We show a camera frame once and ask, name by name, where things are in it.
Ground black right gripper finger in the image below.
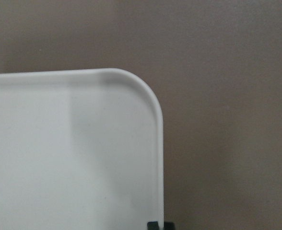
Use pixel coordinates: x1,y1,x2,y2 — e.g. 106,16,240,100
147,221,159,230

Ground cream rabbit tray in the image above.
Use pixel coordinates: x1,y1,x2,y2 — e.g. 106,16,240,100
0,69,164,230

